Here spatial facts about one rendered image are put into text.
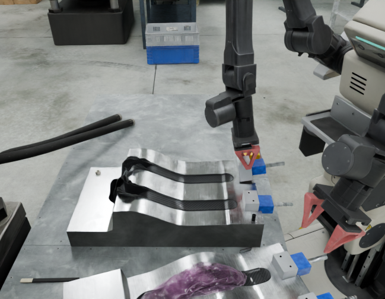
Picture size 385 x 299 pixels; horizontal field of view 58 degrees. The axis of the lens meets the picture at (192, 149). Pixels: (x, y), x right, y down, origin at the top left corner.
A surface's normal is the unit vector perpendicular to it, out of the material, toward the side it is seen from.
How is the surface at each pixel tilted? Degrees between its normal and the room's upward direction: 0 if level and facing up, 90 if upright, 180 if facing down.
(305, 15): 67
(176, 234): 90
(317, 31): 78
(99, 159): 0
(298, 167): 0
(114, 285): 0
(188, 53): 91
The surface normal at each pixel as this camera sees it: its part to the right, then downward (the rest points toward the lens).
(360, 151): 0.37, 0.54
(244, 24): 0.46, 0.33
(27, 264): 0.00, -0.81
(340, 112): -0.93, 0.22
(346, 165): -0.83, -0.17
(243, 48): 0.44, 0.12
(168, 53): 0.07, 0.60
